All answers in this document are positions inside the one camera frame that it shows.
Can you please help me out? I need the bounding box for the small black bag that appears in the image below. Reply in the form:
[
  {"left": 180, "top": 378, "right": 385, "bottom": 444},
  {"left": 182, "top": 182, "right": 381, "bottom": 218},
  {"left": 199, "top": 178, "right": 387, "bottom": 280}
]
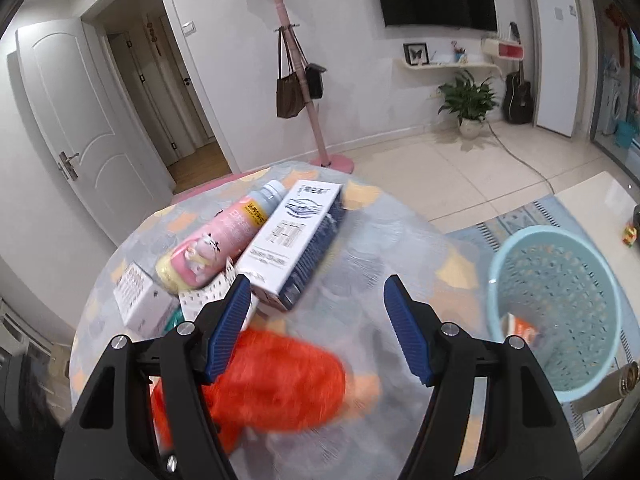
[{"left": 305, "top": 62, "right": 327, "bottom": 101}]

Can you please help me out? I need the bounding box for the potted green plant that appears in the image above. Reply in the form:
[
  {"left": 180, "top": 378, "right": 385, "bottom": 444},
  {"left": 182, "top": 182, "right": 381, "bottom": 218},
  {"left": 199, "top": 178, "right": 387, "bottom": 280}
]
[{"left": 437, "top": 70, "right": 501, "bottom": 138}]

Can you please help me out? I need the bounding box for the orange and white box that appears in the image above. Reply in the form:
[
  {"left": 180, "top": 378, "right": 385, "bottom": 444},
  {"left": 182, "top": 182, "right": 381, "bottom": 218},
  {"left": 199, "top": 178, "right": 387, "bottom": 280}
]
[{"left": 505, "top": 312, "right": 543, "bottom": 348}]

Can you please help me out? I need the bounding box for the white standing air conditioner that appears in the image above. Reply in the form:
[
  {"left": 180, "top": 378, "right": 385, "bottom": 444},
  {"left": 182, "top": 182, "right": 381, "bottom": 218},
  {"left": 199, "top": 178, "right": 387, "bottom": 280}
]
[{"left": 525, "top": 0, "right": 583, "bottom": 138}]

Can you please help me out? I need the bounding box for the white and blue carton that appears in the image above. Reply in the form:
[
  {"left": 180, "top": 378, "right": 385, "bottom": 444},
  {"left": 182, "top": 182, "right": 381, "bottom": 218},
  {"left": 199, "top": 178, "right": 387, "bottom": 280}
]
[{"left": 235, "top": 180, "right": 347, "bottom": 313}]

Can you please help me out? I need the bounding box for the red knot ornament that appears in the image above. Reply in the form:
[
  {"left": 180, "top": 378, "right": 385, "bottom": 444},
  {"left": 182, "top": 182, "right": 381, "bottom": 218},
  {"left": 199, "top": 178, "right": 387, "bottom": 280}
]
[{"left": 605, "top": 4, "right": 631, "bottom": 68}]

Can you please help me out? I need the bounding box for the small white box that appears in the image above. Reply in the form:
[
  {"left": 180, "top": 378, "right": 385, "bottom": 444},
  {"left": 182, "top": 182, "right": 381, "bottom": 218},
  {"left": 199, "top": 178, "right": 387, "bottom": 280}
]
[{"left": 112, "top": 261, "right": 178, "bottom": 338}]

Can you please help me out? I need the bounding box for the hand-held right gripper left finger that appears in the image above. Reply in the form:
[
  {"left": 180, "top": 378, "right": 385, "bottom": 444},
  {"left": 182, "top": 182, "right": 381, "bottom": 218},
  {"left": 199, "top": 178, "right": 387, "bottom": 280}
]
[{"left": 52, "top": 274, "right": 252, "bottom": 480}]

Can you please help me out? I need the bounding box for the white door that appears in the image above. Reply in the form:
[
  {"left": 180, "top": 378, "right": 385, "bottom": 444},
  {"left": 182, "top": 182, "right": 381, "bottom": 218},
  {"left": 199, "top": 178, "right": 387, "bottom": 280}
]
[{"left": 15, "top": 19, "right": 176, "bottom": 251}]

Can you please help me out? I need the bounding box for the blue bucket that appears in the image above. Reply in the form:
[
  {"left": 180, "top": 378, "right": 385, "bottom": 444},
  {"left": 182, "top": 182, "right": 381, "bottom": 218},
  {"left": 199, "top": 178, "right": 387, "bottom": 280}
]
[{"left": 614, "top": 121, "right": 637, "bottom": 148}]

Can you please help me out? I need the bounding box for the black guitar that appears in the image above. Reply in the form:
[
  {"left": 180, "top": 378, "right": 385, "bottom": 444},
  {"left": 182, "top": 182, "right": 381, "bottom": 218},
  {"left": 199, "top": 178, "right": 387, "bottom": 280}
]
[{"left": 502, "top": 22, "right": 533, "bottom": 125}]

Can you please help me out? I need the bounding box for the framed butterfly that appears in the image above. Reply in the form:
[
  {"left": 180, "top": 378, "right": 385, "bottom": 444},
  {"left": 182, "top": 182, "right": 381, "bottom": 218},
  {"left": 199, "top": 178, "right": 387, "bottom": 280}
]
[{"left": 403, "top": 42, "right": 430, "bottom": 67}]

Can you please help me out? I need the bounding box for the brown tote bag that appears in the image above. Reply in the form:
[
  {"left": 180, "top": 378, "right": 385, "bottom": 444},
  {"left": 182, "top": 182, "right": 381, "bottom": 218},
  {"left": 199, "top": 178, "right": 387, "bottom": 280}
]
[{"left": 276, "top": 27, "right": 307, "bottom": 120}]

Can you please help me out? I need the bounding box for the white perforated packet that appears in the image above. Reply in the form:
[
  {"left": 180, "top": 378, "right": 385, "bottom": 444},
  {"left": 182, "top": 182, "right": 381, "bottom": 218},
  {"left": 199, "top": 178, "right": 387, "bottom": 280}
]
[{"left": 177, "top": 257, "right": 261, "bottom": 322}]

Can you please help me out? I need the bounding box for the white coffee table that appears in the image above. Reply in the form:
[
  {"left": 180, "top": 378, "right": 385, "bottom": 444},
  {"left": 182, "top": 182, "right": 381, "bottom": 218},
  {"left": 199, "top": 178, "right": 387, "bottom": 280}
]
[{"left": 555, "top": 170, "right": 640, "bottom": 311}]

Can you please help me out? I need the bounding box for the white washing machine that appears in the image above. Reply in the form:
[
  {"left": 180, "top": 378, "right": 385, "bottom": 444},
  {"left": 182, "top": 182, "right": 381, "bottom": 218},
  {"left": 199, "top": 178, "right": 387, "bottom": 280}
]
[{"left": 600, "top": 67, "right": 628, "bottom": 136}]

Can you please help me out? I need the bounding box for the pink coat rack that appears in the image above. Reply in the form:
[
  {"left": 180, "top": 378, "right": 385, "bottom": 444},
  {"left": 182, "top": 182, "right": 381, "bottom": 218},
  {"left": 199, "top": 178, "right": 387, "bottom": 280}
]
[{"left": 257, "top": 0, "right": 356, "bottom": 173}]

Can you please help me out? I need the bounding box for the orange plastic bag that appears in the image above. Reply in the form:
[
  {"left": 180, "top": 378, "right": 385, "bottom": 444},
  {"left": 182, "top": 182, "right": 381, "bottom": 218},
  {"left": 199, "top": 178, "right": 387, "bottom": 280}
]
[{"left": 150, "top": 327, "right": 348, "bottom": 456}]

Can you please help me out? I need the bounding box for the pink drink bottle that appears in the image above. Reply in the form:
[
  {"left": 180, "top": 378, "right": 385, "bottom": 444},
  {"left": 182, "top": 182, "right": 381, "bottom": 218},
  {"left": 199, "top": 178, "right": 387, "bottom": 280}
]
[{"left": 156, "top": 180, "right": 287, "bottom": 295}]

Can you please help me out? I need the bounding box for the black floor cable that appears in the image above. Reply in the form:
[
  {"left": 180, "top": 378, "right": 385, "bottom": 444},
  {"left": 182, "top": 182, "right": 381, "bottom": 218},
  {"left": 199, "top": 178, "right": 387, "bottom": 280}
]
[{"left": 487, "top": 122, "right": 558, "bottom": 196}]

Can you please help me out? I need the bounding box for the red and white wall box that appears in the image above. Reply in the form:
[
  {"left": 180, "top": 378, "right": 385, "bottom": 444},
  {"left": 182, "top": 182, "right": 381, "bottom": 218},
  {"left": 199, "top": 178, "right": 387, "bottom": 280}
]
[{"left": 481, "top": 37, "right": 526, "bottom": 61}]

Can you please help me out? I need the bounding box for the scale-patterned tablecloth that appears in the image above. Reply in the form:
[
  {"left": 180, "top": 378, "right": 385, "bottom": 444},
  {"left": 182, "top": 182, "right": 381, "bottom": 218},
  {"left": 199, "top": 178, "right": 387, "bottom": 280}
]
[{"left": 70, "top": 160, "right": 501, "bottom": 480}]

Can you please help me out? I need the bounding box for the curved white wall shelf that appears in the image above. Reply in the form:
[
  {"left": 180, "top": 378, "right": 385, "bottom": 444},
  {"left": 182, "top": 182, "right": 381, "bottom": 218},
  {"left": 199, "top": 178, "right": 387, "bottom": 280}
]
[{"left": 400, "top": 57, "right": 503, "bottom": 78}]

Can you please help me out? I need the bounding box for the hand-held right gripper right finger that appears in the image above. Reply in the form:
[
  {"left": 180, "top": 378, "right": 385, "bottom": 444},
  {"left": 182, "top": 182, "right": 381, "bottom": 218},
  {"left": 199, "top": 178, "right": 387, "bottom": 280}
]
[{"left": 383, "top": 274, "right": 586, "bottom": 480}]

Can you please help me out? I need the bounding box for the light blue plastic basket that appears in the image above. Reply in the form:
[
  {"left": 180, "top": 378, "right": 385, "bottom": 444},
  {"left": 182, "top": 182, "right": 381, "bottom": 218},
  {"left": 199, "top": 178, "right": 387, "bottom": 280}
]
[{"left": 487, "top": 225, "right": 636, "bottom": 403}]

